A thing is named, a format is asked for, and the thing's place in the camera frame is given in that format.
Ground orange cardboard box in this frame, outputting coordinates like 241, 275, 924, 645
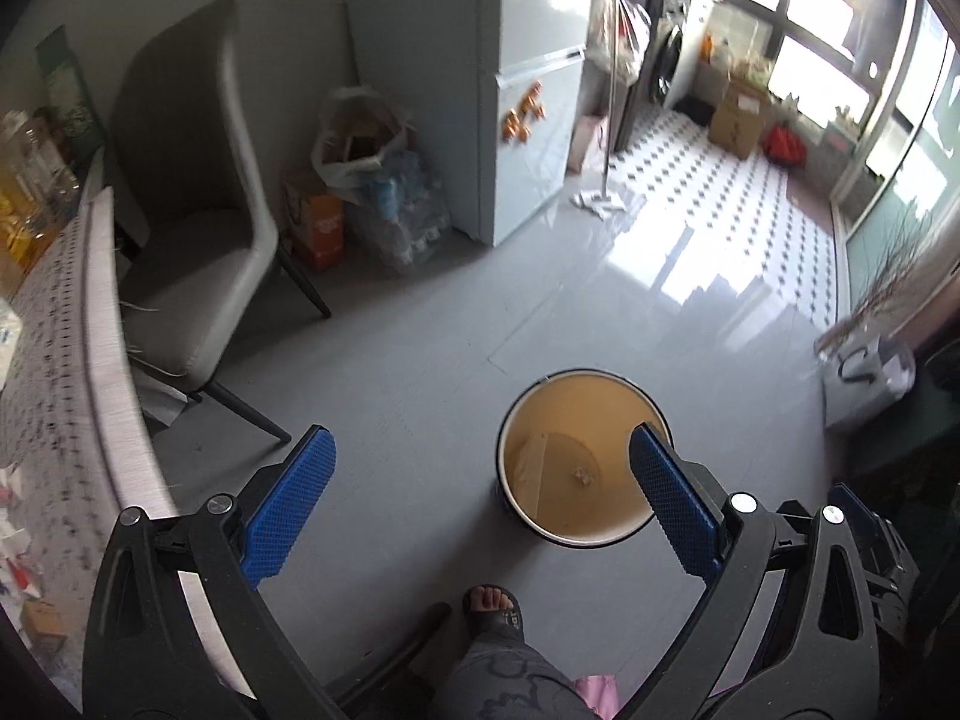
281, 169, 346, 271

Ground pink cloth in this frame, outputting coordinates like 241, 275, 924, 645
574, 675, 620, 720

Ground patterned tablecloth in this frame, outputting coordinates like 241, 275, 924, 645
0, 184, 256, 713

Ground black slipper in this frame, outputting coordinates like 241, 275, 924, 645
459, 583, 526, 646

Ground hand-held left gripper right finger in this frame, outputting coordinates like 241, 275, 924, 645
611, 424, 882, 720

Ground dry branches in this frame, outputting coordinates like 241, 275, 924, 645
814, 225, 938, 361

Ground black floor mat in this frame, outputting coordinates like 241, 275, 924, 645
675, 96, 719, 128

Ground round trash can yellow inside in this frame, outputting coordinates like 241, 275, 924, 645
496, 369, 674, 547

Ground grey padded chair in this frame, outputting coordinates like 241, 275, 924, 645
111, 0, 332, 445

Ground person's leg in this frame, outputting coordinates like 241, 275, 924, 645
431, 634, 593, 720

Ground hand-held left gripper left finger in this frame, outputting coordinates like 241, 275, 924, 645
81, 425, 353, 720

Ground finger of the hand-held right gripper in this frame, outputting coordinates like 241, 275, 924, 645
828, 484, 920, 642

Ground white flat mop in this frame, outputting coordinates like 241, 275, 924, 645
574, 0, 629, 222

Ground white plastic bag with cardboard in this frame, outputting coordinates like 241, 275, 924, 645
311, 86, 417, 203

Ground clear hanging plastic bag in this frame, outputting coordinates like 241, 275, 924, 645
585, 0, 653, 83

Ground pink paper bag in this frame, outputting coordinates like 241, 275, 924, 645
566, 114, 610, 173

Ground glass sliding door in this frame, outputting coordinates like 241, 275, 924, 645
829, 0, 960, 256

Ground red bag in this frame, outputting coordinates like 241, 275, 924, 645
761, 122, 807, 166

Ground clear plastic bottle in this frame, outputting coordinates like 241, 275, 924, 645
13, 111, 82, 205

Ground pale grey refrigerator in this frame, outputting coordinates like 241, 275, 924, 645
345, 0, 608, 247

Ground pack of water bottles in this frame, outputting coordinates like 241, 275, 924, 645
346, 150, 455, 275

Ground white bag with black handles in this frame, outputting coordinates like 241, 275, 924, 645
817, 330, 917, 432

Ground brown cardboard box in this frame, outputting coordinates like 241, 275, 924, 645
707, 71, 773, 160

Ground red white wrapper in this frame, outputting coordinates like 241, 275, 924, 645
0, 525, 35, 602

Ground dark washing machine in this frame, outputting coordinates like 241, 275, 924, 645
615, 0, 713, 155

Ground small brown box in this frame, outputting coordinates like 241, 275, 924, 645
21, 598, 70, 650

